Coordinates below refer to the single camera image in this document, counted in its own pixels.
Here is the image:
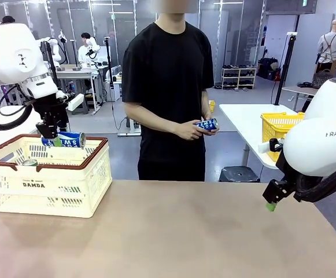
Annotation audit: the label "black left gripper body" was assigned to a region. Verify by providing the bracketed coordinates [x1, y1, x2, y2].
[32, 94, 69, 131]

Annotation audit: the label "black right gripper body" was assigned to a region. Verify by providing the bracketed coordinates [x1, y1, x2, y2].
[275, 152, 300, 197]

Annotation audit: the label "blue white drink can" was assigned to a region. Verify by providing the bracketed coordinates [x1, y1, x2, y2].
[41, 131, 87, 149]
[194, 117, 220, 133]

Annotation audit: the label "person's right forearm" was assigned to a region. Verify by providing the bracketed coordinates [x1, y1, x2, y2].
[124, 101, 183, 137]

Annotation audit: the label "person's left forearm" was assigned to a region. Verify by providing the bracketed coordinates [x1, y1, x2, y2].
[201, 89, 212, 116]

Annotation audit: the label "yellow plastic basket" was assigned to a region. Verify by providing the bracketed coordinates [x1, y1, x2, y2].
[260, 112, 307, 162]

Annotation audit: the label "grey wicker basket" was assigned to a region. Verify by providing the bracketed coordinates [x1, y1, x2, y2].
[312, 69, 334, 89]

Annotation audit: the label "person's left hand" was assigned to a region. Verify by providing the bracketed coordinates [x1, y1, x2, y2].
[202, 111, 219, 136]

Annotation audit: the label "person's right hand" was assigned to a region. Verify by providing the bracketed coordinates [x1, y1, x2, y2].
[175, 119, 205, 141]

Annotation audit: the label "black stool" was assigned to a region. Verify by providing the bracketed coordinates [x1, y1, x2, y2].
[219, 166, 261, 183]

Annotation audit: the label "grey workbench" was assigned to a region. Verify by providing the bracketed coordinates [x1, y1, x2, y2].
[54, 64, 108, 116]

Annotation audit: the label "seated person in white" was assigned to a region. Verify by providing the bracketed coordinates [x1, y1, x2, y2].
[79, 32, 99, 69]

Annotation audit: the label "white table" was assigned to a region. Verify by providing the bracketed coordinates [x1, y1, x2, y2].
[219, 103, 298, 170]

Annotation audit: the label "thin black tripod pole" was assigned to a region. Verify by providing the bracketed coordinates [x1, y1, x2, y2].
[105, 36, 114, 102]

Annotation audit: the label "grey side table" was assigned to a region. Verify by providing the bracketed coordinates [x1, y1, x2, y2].
[280, 85, 320, 112]

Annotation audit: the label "black tripod with white box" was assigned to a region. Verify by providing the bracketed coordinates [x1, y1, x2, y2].
[271, 32, 298, 107]

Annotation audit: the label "black bag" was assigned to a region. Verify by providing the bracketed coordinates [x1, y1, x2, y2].
[257, 57, 280, 81]

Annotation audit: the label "shoe shelf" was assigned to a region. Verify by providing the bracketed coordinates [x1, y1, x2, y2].
[221, 65, 257, 89]

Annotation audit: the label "person in black T-shirt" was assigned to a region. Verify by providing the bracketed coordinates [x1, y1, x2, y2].
[121, 0, 215, 182]

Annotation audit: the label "mannequin with apron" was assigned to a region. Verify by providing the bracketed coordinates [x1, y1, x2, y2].
[315, 19, 336, 73]

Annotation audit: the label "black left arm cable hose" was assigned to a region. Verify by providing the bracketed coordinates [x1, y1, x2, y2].
[0, 83, 34, 130]

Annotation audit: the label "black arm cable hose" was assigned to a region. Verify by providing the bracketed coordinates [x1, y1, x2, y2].
[0, 83, 34, 130]
[293, 163, 336, 203]

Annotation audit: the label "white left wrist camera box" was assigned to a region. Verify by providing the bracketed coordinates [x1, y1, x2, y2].
[67, 92, 85, 112]

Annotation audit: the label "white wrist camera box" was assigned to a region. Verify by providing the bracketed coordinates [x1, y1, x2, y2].
[67, 92, 85, 112]
[259, 138, 285, 154]

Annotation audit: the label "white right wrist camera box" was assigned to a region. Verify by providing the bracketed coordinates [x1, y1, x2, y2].
[259, 138, 285, 154]

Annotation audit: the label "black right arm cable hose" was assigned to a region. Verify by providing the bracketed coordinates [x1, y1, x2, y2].
[293, 163, 336, 203]

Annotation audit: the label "cream plastic basket brown handles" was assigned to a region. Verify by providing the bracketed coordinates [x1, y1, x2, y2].
[0, 134, 113, 218]

